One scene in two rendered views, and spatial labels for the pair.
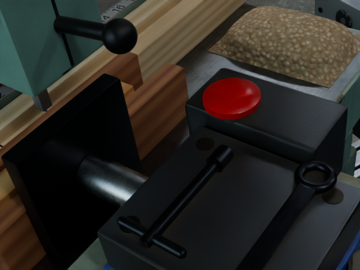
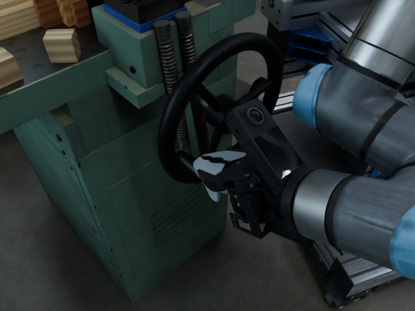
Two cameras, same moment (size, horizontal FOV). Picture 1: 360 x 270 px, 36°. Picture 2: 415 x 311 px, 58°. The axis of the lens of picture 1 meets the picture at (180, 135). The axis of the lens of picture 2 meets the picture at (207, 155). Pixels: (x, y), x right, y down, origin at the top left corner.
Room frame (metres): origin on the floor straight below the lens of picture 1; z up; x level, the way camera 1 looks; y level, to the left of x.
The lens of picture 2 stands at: (-0.39, -0.16, 1.23)
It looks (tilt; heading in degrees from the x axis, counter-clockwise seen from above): 47 degrees down; 4
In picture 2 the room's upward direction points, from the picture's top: straight up
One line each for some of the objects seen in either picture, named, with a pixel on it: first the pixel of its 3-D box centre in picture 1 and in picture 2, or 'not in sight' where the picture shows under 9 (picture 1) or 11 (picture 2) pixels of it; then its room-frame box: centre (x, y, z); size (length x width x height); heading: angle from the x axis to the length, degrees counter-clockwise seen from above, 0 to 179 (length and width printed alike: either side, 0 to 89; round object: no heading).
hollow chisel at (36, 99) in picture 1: (34, 80); not in sight; (0.34, 0.10, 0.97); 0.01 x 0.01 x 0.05; 47
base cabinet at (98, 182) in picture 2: not in sight; (120, 153); (0.42, 0.19, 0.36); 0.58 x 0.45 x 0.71; 47
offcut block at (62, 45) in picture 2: not in sight; (62, 45); (0.12, 0.11, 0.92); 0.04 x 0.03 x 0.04; 98
